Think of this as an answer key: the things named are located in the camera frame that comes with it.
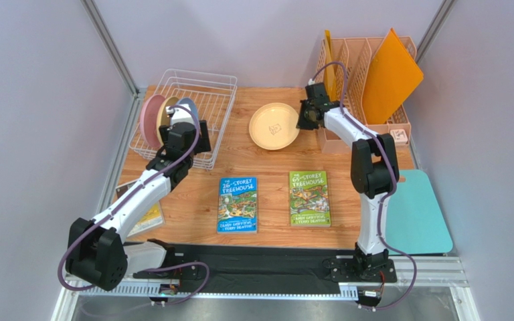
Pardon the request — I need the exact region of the pink file organizer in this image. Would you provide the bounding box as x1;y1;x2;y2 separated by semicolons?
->
315;33;423;148

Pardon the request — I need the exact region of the blue plate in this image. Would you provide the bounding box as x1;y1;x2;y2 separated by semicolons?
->
171;98;199;125

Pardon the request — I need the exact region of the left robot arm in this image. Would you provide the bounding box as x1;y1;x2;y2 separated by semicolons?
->
58;120;211;291

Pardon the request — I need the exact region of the white wire dish rack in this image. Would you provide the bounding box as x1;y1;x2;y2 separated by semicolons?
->
152;68;238;171

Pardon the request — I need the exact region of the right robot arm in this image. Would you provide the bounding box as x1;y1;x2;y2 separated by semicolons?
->
297;81;399;282

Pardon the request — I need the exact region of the cream yellow plate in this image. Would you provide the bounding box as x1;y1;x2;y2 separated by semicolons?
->
248;102;300;150

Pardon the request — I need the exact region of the green Treehouse book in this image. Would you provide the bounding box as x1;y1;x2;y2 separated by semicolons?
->
288;171;332;227

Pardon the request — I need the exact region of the pink plate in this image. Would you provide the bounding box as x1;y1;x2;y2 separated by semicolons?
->
139;94;165;149

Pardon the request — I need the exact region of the teal cutting board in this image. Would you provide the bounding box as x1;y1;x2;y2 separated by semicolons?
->
385;169;453;255

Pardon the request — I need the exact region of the orange folder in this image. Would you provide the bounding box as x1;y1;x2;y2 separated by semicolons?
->
362;28;424;124

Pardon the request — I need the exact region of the yellow book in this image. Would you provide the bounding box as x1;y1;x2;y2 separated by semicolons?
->
115;179;165;237

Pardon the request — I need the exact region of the tan yellow plate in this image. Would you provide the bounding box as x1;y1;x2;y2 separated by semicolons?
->
155;96;179;145

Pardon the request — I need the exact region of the blue Treehouse book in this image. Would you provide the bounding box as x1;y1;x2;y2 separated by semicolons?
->
216;177;258;234

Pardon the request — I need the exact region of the black base mat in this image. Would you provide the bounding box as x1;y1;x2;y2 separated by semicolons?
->
134;244;398;294

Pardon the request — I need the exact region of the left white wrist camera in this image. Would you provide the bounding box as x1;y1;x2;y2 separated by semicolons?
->
166;105;193;126

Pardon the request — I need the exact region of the thin yellow folder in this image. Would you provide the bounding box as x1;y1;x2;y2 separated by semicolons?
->
323;29;336;100

